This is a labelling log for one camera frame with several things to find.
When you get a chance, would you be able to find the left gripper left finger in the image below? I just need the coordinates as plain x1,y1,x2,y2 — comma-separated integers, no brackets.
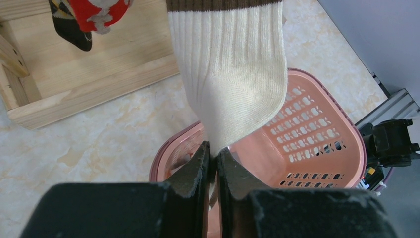
21,141,210,238

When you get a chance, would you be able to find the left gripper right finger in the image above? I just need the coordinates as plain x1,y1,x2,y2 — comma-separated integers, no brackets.
217,149,397,238

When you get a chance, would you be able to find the pink plastic laundry basket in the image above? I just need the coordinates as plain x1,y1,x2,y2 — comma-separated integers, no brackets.
148,68,367,238

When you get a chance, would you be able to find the beige brown sock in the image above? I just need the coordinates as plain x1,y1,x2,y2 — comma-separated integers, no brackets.
165,0,289,211

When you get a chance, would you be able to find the wooden hanger rack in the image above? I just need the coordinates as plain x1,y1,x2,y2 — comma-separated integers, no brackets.
0,0,179,129

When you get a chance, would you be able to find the red white dark sock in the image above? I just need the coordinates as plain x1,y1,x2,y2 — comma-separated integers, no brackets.
48,0,133,52

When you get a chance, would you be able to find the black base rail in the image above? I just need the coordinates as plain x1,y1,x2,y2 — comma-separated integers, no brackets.
354,88,420,198

